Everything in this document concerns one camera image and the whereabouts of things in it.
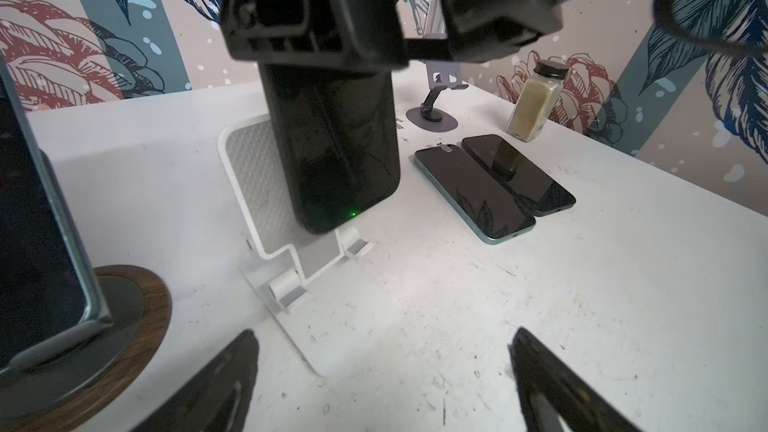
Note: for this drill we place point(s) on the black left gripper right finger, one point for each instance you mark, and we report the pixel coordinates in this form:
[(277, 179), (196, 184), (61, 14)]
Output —
[(552, 397)]

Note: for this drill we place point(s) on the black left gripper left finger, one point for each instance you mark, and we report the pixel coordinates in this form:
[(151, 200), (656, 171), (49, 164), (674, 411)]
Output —
[(218, 397)]

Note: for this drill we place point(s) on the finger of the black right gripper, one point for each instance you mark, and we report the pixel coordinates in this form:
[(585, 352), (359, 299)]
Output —
[(328, 34)]

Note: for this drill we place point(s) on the black phone with sticker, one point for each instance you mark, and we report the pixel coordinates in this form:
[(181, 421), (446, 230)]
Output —
[(337, 140)]

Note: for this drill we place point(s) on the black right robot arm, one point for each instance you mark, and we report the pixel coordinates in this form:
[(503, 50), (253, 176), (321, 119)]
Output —
[(705, 24)]

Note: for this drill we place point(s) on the purple round phone stand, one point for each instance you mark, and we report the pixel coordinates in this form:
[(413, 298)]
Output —
[(442, 76)]

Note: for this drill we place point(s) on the round wooden phone stand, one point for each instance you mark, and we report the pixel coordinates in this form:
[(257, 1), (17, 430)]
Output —
[(62, 382)]

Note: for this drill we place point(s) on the spice jar with black lid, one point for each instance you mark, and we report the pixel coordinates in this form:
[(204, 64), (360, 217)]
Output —
[(537, 99)]

